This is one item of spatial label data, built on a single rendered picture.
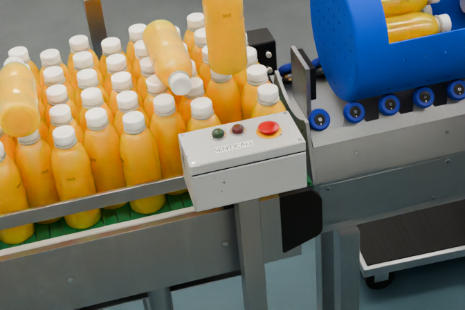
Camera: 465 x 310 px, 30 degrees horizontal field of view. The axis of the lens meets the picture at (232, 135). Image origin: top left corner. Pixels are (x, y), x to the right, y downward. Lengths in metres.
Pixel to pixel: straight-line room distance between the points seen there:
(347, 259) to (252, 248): 0.46
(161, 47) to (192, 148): 0.25
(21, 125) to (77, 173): 0.13
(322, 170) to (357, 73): 0.23
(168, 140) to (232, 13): 0.27
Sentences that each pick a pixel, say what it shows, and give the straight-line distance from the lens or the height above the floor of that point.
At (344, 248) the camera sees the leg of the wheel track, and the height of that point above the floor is 0.59.
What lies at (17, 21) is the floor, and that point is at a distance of 4.45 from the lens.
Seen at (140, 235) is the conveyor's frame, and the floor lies 0.88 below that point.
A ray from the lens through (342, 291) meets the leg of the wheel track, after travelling 2.10.
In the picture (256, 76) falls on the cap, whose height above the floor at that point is 1.10.
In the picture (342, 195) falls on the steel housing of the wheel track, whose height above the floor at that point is 0.76.
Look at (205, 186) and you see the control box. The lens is 1.45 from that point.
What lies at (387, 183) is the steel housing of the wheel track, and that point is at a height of 0.77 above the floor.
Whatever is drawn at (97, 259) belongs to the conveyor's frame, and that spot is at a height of 0.85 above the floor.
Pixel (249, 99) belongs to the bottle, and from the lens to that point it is 1.65.
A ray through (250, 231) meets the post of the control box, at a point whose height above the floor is 0.90.
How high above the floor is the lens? 1.96
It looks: 36 degrees down
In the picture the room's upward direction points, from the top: 6 degrees counter-clockwise
